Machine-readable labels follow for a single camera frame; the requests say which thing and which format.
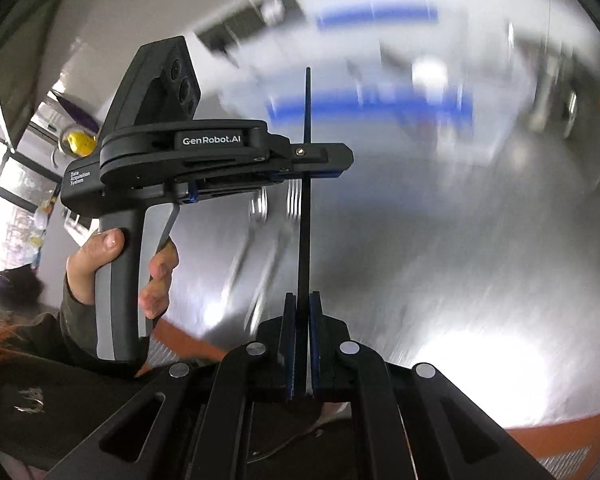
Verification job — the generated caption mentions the steel spoon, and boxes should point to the steel spoon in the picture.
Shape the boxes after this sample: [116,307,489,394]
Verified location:
[221,188,268,304]

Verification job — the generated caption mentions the steel fork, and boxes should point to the steel fork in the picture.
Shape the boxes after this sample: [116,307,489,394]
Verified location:
[245,179,302,336]

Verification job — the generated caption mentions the black chopstick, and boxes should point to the black chopstick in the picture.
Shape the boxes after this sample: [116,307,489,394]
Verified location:
[297,67,312,308]

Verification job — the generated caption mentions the person's left hand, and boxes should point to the person's left hand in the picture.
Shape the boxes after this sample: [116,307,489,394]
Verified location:
[66,227,180,321]

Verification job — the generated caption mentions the clear plastic bin blue rim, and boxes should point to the clear plastic bin blue rim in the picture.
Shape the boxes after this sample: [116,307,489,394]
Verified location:
[196,0,600,166]

